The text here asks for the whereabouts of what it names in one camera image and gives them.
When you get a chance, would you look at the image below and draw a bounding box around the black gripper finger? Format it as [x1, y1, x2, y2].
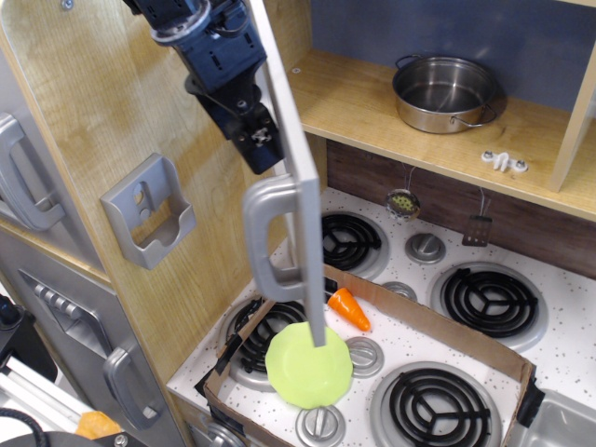
[231, 105, 284, 175]

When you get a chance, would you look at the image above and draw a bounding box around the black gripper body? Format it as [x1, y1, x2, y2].
[149, 8, 266, 140]

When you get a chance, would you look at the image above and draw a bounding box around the grey toy microwave door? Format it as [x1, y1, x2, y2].
[242, 1, 326, 346]

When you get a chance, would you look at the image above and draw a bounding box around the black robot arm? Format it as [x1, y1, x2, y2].
[126, 0, 283, 174]

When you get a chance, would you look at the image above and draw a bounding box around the back left stove burner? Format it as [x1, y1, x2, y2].
[322, 211, 390, 280]

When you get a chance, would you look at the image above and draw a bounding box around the stove burner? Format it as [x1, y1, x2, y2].
[322, 211, 390, 280]
[369, 361, 502, 447]
[217, 295, 306, 393]
[429, 262, 549, 352]

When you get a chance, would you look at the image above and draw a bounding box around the hanging round toy strainer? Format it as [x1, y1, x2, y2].
[386, 167, 421, 222]

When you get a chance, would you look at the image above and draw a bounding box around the orange toy carrot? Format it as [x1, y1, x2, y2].
[327, 288, 372, 332]

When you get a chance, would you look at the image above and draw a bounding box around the grey back stove knob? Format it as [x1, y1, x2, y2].
[405, 233, 446, 264]

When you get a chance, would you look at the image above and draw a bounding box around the grey stove knob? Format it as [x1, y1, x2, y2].
[405, 233, 446, 264]
[295, 405, 346, 447]
[346, 337, 385, 379]

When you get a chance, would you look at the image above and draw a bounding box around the grey small middle knob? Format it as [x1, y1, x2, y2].
[383, 281, 418, 303]

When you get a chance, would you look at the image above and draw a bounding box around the front left stove burner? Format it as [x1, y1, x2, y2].
[217, 295, 306, 393]

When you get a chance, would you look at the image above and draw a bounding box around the hanging toy spatula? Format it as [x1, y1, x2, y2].
[462, 188, 493, 247]

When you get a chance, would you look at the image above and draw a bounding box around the grey centre stove knob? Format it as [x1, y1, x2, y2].
[346, 337, 385, 379]

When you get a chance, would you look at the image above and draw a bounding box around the green plastic plate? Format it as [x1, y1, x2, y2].
[265, 322, 353, 410]

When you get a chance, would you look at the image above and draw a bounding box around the white plastic door latch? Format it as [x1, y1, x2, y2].
[481, 150, 529, 173]

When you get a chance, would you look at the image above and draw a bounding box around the grey ice dispenser panel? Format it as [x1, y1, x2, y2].
[19, 269, 113, 359]

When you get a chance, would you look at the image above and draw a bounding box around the grey front stove knob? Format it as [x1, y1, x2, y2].
[295, 405, 346, 447]

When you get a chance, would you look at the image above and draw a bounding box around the back right stove burner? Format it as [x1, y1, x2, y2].
[429, 262, 549, 352]

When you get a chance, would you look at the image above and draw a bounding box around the grey oven knob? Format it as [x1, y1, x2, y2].
[208, 422, 246, 447]

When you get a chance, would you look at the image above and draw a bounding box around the front right stove burner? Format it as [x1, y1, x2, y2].
[369, 361, 502, 447]

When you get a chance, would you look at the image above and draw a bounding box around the orange cloth piece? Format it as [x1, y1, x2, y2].
[74, 411, 122, 440]

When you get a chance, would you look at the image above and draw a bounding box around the steel sink basin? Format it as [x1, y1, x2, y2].
[506, 389, 595, 447]

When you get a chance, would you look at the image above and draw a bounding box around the grey wall phone holder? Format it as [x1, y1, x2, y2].
[101, 153, 196, 270]

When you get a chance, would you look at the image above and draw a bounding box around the steel pot with handles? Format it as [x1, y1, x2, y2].
[392, 55, 498, 134]

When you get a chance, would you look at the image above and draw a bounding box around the grey upper fridge handle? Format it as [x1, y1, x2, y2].
[1, 113, 65, 232]

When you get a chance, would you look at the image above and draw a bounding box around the grey fridge handle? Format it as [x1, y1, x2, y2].
[102, 347, 159, 430]
[1, 113, 65, 232]

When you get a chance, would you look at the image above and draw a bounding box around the grey lower fridge handle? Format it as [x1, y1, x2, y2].
[102, 347, 159, 430]

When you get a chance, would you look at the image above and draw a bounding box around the brown cardboard frame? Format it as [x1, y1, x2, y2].
[196, 269, 539, 446]

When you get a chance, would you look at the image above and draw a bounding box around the black cable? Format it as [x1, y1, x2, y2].
[0, 408, 50, 447]

